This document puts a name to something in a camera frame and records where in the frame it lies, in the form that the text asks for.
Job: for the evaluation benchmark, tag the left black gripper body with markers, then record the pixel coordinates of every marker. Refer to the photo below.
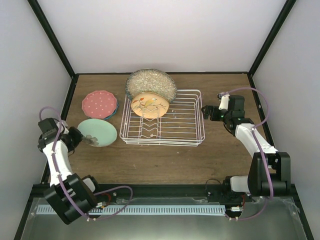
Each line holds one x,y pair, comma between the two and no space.
74,140

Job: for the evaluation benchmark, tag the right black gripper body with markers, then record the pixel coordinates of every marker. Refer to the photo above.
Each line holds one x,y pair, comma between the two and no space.
216,117

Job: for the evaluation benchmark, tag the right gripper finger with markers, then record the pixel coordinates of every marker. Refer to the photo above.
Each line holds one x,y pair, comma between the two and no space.
207,108
206,115

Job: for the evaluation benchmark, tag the mint green flower plate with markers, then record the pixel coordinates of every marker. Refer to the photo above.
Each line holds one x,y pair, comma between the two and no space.
97,132

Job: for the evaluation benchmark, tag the pink polka dot plate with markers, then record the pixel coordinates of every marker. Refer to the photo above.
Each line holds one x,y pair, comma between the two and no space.
99,104

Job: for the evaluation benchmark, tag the blue polka dot plate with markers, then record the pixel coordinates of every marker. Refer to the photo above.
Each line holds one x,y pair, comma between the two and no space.
113,113

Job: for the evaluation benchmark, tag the beige bird pattern plate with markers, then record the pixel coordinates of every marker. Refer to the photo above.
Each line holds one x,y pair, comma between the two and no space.
149,105

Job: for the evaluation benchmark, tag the large speckled grey plate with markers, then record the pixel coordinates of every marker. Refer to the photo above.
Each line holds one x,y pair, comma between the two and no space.
151,81

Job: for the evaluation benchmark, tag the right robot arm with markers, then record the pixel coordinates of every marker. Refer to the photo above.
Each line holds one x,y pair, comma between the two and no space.
269,174

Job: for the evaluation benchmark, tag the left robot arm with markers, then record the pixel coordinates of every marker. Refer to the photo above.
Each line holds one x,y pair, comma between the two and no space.
70,196

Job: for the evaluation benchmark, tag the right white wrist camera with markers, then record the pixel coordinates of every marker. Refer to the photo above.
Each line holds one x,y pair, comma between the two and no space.
224,100

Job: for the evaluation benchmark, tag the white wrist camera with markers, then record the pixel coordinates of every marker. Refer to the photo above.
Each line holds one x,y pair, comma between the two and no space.
64,129
224,100

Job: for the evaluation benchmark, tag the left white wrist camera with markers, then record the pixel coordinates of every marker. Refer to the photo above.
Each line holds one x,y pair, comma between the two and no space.
64,129

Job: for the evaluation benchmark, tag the white wire dish rack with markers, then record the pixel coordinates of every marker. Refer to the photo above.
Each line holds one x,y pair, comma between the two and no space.
182,125

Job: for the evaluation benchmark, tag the white slotted cable duct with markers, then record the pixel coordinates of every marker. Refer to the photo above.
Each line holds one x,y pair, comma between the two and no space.
199,210

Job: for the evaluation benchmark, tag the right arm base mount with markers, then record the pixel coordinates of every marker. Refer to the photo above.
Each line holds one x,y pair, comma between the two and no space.
221,192

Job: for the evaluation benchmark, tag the left black frame post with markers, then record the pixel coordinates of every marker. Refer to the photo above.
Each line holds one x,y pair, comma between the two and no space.
42,19

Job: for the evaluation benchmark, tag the black frame post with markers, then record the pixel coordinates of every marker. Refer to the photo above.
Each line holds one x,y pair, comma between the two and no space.
42,19
280,20

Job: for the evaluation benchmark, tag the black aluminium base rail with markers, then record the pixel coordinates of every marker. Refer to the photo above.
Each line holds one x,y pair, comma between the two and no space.
148,190

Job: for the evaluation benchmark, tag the right black frame post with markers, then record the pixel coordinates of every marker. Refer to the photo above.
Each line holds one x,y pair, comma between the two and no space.
280,20

